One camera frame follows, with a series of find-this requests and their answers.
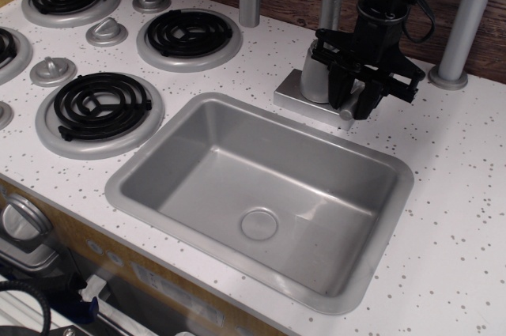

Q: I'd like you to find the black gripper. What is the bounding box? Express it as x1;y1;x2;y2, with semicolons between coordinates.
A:
312;2;425;120

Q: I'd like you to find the silver faucet lever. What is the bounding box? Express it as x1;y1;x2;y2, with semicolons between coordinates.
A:
339;80;365;121

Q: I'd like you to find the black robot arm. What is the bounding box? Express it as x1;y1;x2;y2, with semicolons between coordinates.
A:
312;0;433;120

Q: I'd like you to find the grey support pole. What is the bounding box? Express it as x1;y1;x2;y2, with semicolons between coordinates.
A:
429;0;488;91

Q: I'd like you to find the grey sink basin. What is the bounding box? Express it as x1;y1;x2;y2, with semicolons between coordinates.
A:
105;93;414;315

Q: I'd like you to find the back right stove burner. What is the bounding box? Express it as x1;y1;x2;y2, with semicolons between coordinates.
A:
136;9;242;73

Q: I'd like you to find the silver knob back right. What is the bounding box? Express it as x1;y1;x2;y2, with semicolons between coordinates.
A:
132;0;172;13

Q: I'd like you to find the silver knob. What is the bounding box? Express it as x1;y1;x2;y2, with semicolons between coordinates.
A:
29;57;77;88
132;0;172;13
85;17;128;47

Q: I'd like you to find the silver knob middle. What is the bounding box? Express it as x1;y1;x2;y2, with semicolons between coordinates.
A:
85;17;128;47

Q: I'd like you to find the front right stove burner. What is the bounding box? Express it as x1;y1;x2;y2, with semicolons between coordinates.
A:
36;72;164;160

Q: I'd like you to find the back left stove burner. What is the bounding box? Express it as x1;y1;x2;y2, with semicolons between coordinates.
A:
21;0;121;28

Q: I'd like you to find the silver knob front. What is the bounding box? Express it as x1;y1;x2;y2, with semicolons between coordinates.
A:
29;57;77;88

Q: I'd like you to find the left edge stove burner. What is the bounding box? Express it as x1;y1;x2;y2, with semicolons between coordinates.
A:
1;27;32;85

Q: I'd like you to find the silver knob left edge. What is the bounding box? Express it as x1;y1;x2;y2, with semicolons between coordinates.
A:
0;101;14;130

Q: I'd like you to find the silver oven dial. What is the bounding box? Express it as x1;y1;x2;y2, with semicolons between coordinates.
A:
1;194;52;252

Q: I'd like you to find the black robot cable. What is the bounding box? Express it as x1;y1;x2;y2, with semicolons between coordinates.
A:
403;0;436;45

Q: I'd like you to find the silver oven handle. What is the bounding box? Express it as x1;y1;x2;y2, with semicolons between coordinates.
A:
1;240;59;275

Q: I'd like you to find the black braided cable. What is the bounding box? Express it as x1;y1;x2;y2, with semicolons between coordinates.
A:
0;278;52;333

